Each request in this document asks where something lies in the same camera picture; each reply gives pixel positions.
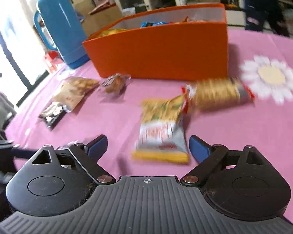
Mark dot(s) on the beige clear snack bag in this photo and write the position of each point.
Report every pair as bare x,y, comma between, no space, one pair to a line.
73,90

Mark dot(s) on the orange storage box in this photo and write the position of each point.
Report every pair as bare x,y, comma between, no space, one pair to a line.
193,46

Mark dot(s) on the small brown cake packet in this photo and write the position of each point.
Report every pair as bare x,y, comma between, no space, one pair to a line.
115,83

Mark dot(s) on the navy butter cookies packet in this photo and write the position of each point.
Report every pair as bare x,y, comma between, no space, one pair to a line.
52,114

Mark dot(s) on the yellow green bean snack packet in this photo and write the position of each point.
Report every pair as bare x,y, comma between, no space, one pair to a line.
161,136

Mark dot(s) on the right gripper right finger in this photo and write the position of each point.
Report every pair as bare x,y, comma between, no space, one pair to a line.
209,158

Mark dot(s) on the large cardboard box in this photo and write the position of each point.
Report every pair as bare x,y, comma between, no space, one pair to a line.
99,20

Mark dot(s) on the blue thermos jug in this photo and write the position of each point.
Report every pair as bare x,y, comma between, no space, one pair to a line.
61,31

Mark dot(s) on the pink flowered tablecloth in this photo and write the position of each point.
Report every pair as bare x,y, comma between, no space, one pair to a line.
262,62

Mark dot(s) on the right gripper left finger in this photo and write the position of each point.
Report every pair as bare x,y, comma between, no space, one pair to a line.
87,157

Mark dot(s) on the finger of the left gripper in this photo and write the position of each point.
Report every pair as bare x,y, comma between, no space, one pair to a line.
8,149

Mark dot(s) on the blue snack packet in box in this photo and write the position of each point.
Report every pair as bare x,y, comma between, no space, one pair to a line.
151,24

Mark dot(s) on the red carton on floor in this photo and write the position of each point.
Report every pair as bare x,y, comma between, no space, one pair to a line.
53,61

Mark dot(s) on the red white cracker packet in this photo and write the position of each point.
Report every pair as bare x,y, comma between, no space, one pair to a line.
215,94

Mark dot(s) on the white small glass cabinet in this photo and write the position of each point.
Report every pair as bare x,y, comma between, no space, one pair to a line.
128,7

